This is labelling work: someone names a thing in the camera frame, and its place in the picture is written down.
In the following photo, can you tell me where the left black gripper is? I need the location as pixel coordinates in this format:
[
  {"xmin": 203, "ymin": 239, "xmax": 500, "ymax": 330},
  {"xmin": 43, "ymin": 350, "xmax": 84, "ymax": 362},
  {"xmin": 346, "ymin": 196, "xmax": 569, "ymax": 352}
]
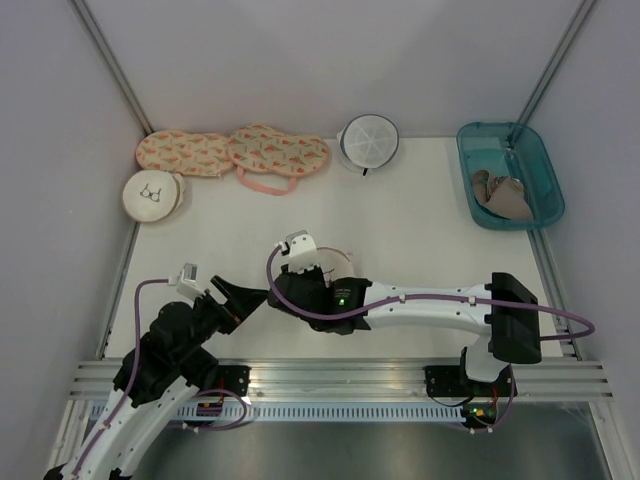
[{"xmin": 174, "ymin": 274, "xmax": 266, "ymax": 363}]

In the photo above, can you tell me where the beige round laundry bag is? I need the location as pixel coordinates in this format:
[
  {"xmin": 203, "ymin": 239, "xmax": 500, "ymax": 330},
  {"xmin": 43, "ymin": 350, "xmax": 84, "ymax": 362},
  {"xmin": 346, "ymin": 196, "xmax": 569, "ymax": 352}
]
[{"xmin": 317, "ymin": 247, "xmax": 355, "ymax": 286}]

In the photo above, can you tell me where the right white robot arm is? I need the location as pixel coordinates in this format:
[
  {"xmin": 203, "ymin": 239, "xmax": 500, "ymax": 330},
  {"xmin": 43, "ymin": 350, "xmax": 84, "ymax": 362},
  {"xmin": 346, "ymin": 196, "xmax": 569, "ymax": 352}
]
[{"xmin": 267, "ymin": 268, "xmax": 542, "ymax": 395}]

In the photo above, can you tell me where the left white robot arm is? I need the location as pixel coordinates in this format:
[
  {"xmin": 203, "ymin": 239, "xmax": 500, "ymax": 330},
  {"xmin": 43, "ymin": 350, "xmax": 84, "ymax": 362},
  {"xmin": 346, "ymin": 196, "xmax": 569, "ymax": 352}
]
[{"xmin": 45, "ymin": 276, "xmax": 268, "ymax": 479}]

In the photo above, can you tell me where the beige glasses-print laundry bag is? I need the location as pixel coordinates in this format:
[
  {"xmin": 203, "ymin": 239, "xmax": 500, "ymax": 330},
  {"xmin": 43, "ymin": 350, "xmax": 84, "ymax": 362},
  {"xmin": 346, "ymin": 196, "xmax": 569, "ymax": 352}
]
[{"xmin": 122, "ymin": 170, "xmax": 186, "ymax": 223}]

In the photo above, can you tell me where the floral bra bag left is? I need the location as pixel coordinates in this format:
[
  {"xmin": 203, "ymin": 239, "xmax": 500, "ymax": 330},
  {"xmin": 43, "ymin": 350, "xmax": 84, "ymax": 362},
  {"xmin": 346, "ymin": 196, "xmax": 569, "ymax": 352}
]
[{"xmin": 135, "ymin": 130, "xmax": 235, "ymax": 177}]

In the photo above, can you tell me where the white mesh laundry bag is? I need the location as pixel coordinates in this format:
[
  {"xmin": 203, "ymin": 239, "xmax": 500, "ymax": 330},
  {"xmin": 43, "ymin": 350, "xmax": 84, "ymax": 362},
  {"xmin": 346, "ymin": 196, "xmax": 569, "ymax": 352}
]
[{"xmin": 337, "ymin": 114, "xmax": 400, "ymax": 176}]

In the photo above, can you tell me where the beige bra in bin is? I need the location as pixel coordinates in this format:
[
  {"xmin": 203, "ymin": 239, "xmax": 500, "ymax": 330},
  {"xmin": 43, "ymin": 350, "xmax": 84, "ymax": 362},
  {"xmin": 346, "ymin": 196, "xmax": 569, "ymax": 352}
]
[{"xmin": 471, "ymin": 170, "xmax": 533, "ymax": 221}]

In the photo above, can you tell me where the teal plastic bin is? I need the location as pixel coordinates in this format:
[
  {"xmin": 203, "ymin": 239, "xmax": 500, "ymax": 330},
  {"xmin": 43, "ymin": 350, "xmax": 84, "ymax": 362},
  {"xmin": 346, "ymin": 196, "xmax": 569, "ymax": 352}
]
[{"xmin": 456, "ymin": 122, "xmax": 565, "ymax": 231}]

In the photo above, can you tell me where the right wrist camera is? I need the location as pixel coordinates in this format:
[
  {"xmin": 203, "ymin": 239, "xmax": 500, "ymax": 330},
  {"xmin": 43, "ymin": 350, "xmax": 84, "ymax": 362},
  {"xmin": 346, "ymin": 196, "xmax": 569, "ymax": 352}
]
[{"xmin": 278, "ymin": 230, "xmax": 320, "ymax": 274}]

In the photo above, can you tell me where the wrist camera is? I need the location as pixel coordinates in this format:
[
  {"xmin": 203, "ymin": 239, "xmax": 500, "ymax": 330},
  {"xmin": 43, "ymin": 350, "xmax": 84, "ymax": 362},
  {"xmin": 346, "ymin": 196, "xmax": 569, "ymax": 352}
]
[
  {"xmin": 168, "ymin": 263, "xmax": 204, "ymax": 301},
  {"xmin": 278, "ymin": 230, "xmax": 320, "ymax": 274}
]

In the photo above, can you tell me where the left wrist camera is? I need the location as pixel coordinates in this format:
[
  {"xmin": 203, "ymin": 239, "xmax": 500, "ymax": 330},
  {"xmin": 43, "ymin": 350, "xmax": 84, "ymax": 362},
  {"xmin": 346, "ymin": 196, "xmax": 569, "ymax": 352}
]
[{"xmin": 168, "ymin": 263, "xmax": 204, "ymax": 301}]

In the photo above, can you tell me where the aluminium mounting rail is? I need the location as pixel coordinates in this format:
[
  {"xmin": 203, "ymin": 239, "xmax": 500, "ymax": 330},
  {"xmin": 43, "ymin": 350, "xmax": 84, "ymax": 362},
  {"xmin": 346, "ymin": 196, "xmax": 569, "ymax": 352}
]
[{"xmin": 69, "ymin": 357, "xmax": 614, "ymax": 401}]

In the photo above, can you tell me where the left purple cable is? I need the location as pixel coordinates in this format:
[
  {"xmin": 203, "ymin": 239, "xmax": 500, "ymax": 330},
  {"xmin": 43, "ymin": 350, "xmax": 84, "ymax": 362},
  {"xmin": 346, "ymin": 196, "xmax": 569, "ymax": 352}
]
[{"xmin": 72, "ymin": 277, "xmax": 176, "ymax": 480}]

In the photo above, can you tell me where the purple cable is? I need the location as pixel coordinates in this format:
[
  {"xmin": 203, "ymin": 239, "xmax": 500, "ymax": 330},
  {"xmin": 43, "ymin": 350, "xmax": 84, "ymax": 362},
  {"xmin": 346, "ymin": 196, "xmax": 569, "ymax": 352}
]
[
  {"xmin": 265, "ymin": 242, "xmax": 596, "ymax": 341},
  {"xmin": 72, "ymin": 277, "xmax": 176, "ymax": 480}
]

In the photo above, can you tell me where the white slotted cable duct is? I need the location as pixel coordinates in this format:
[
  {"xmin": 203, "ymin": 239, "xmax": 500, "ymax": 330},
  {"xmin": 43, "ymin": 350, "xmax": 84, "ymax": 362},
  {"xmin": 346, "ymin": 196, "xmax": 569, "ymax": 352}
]
[{"xmin": 174, "ymin": 401, "xmax": 465, "ymax": 423}]

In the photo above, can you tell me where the floral bra bag pink handle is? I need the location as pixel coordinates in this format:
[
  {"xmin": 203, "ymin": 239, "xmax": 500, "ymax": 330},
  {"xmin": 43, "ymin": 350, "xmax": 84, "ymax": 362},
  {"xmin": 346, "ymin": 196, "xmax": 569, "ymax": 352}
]
[{"xmin": 227, "ymin": 123, "xmax": 331, "ymax": 197}]

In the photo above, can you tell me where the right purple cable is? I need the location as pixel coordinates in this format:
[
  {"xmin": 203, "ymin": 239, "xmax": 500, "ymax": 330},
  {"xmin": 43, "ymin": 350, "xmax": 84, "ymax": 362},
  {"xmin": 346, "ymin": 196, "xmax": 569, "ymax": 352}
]
[{"xmin": 265, "ymin": 242, "xmax": 596, "ymax": 341}]

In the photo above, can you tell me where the left frame post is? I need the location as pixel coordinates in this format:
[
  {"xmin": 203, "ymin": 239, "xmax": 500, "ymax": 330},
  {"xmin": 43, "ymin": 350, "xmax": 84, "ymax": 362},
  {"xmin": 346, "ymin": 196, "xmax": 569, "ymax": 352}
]
[{"xmin": 68, "ymin": 0, "xmax": 153, "ymax": 135}]

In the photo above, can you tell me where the frame post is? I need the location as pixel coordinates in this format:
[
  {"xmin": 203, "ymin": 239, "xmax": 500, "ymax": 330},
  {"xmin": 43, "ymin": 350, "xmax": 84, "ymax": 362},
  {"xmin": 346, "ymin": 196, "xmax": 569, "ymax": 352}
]
[
  {"xmin": 68, "ymin": 0, "xmax": 153, "ymax": 135},
  {"xmin": 516, "ymin": 0, "xmax": 600, "ymax": 124}
]

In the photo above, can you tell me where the right frame post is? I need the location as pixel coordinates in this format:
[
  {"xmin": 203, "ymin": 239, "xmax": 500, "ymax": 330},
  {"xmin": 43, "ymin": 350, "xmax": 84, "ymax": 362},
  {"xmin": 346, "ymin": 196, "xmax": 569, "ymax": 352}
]
[{"xmin": 516, "ymin": 0, "xmax": 600, "ymax": 124}]

